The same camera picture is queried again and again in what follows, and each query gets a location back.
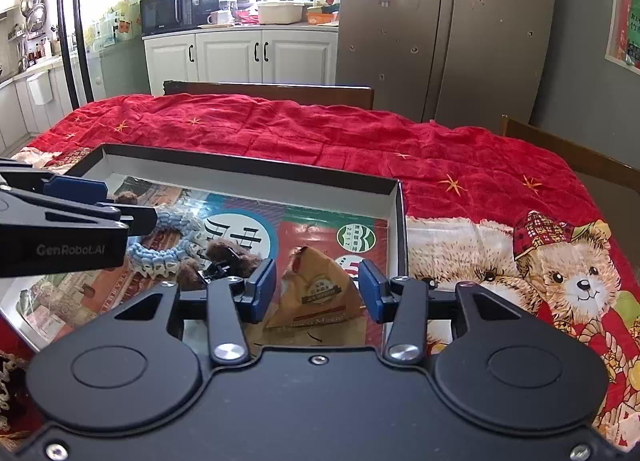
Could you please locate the red printed bear blanket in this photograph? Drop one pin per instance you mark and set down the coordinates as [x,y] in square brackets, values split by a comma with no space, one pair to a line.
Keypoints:
[300,131]

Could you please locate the orange box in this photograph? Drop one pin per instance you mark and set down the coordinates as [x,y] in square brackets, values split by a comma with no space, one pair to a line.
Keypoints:
[322,18]

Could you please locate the white kitchen cabinet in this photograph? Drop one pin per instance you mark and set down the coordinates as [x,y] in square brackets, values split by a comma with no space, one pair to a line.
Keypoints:
[240,58]

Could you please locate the silver double-door fridge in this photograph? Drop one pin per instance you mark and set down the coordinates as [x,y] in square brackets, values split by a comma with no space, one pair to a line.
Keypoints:
[450,31]

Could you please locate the red paper bag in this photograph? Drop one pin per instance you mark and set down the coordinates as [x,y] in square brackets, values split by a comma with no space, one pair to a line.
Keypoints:
[631,6]

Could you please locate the blue beige crochet scrunchie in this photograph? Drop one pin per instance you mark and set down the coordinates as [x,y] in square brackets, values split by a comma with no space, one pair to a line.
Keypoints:
[170,241]

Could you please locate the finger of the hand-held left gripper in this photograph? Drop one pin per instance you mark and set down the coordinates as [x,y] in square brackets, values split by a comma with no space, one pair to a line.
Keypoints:
[75,189]
[140,221]

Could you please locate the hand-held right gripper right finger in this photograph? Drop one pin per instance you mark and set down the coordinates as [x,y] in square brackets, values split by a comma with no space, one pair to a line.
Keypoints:
[372,291]

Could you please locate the metal bowls rack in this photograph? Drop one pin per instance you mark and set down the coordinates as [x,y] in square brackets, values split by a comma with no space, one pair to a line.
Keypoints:
[32,8]

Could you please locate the crumpled kraft paper packet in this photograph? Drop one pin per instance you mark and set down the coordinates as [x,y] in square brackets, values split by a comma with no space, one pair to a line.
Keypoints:
[320,291]

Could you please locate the black door frame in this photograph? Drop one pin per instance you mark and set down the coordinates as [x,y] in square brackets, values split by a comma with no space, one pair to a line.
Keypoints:
[70,41]

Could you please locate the black cardboard box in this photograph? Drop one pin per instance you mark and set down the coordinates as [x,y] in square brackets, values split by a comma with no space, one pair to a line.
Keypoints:
[250,171]

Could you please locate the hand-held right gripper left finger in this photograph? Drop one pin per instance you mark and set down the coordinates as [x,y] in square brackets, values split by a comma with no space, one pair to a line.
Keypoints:
[262,291]

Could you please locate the black microwave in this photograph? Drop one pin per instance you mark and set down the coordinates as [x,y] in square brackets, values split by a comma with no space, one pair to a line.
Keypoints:
[167,11]

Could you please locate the white wall shelf niche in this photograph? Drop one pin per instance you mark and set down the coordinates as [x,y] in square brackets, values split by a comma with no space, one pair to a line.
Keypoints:
[611,16]

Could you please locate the white plastic basin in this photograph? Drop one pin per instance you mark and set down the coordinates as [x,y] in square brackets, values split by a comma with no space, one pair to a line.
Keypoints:
[280,12]

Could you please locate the white mug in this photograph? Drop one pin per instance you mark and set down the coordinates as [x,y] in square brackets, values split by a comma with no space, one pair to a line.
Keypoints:
[218,17]

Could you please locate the brown furry hair claw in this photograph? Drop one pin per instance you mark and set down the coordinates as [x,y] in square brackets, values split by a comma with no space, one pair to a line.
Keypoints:
[129,198]
[220,253]

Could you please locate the green printed card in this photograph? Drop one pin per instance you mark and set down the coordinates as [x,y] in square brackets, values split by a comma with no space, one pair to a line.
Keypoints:
[633,43]

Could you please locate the white wall-mounted bin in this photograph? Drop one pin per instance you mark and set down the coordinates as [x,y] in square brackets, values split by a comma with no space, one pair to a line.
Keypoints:
[40,88]

